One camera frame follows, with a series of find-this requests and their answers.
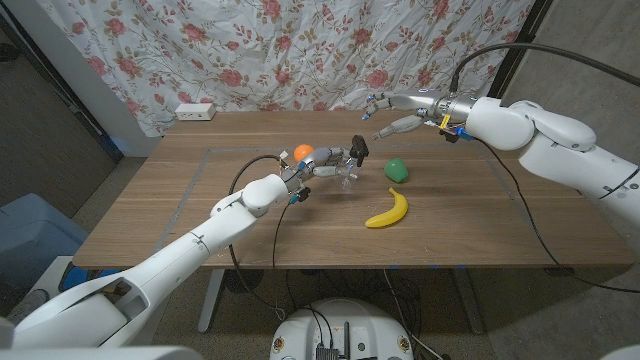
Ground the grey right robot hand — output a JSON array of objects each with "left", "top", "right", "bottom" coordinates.
[{"left": 362, "top": 88, "right": 479, "bottom": 142}]

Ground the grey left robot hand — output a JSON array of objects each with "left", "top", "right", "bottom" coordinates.
[{"left": 279, "top": 145, "right": 361, "bottom": 191}]

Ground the clear spray bottle black cap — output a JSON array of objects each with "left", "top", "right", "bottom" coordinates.
[{"left": 338, "top": 134, "right": 370, "bottom": 190}]

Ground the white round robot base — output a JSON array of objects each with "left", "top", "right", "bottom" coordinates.
[{"left": 269, "top": 298, "right": 415, "bottom": 360}]

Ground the orange toy ball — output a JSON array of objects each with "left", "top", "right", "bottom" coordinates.
[{"left": 293, "top": 143, "right": 316, "bottom": 164}]

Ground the yellow toy banana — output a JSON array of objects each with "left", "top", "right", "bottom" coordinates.
[{"left": 364, "top": 187, "right": 410, "bottom": 230}]

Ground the black backdrop stand pole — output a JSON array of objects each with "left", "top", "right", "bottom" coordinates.
[{"left": 480, "top": 0, "right": 555, "bottom": 110}]

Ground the floral curtain backdrop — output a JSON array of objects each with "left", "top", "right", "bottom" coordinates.
[{"left": 34, "top": 0, "right": 536, "bottom": 137}]

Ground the white power strip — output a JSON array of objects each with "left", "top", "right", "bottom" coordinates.
[{"left": 174, "top": 102, "right": 217, "bottom": 122}]

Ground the black round disc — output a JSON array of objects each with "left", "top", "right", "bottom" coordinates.
[{"left": 223, "top": 269, "right": 265, "bottom": 295}]

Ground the white table leg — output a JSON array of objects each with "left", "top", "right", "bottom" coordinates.
[
  {"left": 197, "top": 268, "right": 226, "bottom": 335},
  {"left": 452, "top": 268, "right": 485, "bottom": 335}
]

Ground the white stand with blue pads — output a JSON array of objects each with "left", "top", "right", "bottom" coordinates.
[{"left": 29, "top": 255, "right": 121, "bottom": 296}]

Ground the blue plastic bin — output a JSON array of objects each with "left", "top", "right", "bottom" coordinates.
[{"left": 0, "top": 192, "right": 90, "bottom": 296}]

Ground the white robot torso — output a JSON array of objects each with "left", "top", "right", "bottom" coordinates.
[{"left": 0, "top": 344, "right": 204, "bottom": 360}]

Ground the grey shoe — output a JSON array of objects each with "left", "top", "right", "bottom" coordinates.
[{"left": 7, "top": 288, "right": 51, "bottom": 326}]

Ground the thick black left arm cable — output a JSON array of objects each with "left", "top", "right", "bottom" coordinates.
[{"left": 227, "top": 153, "right": 286, "bottom": 321}]

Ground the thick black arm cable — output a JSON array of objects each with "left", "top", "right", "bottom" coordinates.
[
  {"left": 449, "top": 41, "right": 640, "bottom": 96},
  {"left": 227, "top": 153, "right": 286, "bottom": 321}
]

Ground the thin black left wrist cable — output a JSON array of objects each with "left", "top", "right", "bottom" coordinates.
[{"left": 270, "top": 201, "right": 294, "bottom": 319}]

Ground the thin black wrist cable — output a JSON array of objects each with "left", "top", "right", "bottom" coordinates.
[
  {"left": 474, "top": 138, "right": 640, "bottom": 295},
  {"left": 270, "top": 201, "right": 294, "bottom": 319}
]

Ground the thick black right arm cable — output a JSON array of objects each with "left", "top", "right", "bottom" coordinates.
[{"left": 449, "top": 41, "right": 640, "bottom": 96}]

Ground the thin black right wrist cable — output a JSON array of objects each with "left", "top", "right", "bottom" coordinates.
[{"left": 474, "top": 138, "right": 640, "bottom": 295}]

